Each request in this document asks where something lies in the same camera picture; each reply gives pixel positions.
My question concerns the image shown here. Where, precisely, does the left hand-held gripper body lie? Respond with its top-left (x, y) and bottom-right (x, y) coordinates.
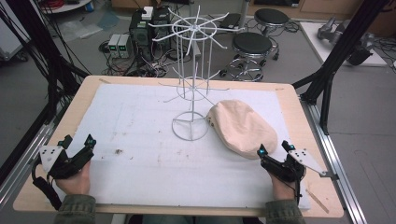
top-left (38, 145), bottom-right (92, 181)

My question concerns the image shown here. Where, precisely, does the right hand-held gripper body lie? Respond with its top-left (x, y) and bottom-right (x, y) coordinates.
top-left (266, 148), bottom-right (340, 184)

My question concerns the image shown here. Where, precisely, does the beige cap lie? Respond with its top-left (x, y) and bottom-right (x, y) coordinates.
top-left (205, 99), bottom-right (279, 161)

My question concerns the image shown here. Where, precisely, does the white wire display rack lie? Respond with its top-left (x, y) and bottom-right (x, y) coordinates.
top-left (148, 5), bottom-right (246, 142)

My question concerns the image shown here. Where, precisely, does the person's right hand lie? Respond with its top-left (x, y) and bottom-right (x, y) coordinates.
top-left (268, 172), bottom-right (299, 202)

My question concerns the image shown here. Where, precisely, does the person's left hand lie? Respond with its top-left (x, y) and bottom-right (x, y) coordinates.
top-left (55, 161), bottom-right (92, 197)

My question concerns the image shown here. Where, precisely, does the thin wooden stick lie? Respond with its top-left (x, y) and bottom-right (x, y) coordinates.
top-left (304, 188), bottom-right (331, 215)

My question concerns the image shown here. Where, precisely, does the white foam mat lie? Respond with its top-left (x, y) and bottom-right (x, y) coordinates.
top-left (46, 83), bottom-right (312, 210)

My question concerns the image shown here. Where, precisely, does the grey power supply unit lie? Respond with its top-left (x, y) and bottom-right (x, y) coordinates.
top-left (117, 33), bottom-right (134, 59)
top-left (106, 33), bottom-right (121, 59)

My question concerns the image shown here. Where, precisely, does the large black round stool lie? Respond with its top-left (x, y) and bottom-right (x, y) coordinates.
top-left (219, 31), bottom-right (276, 83)

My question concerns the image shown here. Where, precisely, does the black computer tower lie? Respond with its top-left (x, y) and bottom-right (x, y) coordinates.
top-left (128, 7), bottom-right (173, 63)

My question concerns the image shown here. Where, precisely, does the small black round stool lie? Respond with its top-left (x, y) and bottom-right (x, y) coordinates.
top-left (253, 7), bottom-right (291, 37)

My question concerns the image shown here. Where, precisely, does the black flat case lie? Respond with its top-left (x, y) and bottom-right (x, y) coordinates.
top-left (219, 12), bottom-right (243, 30)

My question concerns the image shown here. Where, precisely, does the white box on computer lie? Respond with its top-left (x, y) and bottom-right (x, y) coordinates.
top-left (141, 6), bottom-right (155, 21)

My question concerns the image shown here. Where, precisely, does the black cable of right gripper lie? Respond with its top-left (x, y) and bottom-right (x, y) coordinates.
top-left (292, 174), bottom-right (304, 207)

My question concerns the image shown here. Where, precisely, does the aluminium rail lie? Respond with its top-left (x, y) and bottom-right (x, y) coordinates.
top-left (0, 104), bottom-right (68, 208)
top-left (299, 95), bottom-right (369, 224)

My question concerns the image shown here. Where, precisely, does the tangle of floor cables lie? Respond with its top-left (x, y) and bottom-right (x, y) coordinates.
top-left (98, 39), bottom-right (183, 78)

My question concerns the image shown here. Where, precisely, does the black metal frame stand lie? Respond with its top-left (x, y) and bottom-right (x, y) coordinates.
top-left (291, 0), bottom-right (390, 136)
top-left (0, 0), bottom-right (92, 125)

